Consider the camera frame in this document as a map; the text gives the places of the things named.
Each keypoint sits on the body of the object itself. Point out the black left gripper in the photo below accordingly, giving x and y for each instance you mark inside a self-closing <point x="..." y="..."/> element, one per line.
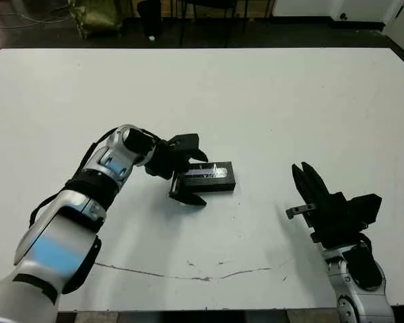
<point x="165" y="159"/>

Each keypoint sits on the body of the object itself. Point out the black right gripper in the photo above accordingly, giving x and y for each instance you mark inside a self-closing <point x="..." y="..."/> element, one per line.
<point x="331" y="220"/>

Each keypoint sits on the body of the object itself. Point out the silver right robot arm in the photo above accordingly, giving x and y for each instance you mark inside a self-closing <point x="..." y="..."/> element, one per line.
<point x="362" y="303"/>

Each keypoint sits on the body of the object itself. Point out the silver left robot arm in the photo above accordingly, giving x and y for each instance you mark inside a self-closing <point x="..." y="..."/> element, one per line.
<point x="54" y="242"/>

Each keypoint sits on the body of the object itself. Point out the black upright floor object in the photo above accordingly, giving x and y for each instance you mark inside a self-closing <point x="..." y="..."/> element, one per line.
<point x="149" y="17"/>

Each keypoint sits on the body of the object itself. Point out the green sack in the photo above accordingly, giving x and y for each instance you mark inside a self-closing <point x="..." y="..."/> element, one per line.
<point x="97" y="17"/>

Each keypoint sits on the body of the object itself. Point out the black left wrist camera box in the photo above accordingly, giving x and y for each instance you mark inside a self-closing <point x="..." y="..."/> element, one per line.
<point x="185" y="143"/>

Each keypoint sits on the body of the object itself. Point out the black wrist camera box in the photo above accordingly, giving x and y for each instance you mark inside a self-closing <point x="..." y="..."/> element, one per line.
<point x="185" y="143"/>
<point x="365" y="208"/>

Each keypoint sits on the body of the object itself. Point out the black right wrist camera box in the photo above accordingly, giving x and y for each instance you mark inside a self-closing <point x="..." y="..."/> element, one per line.
<point x="365" y="208"/>

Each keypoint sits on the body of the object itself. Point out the small black wall fitting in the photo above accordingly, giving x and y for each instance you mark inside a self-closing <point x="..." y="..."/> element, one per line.
<point x="343" y="15"/>

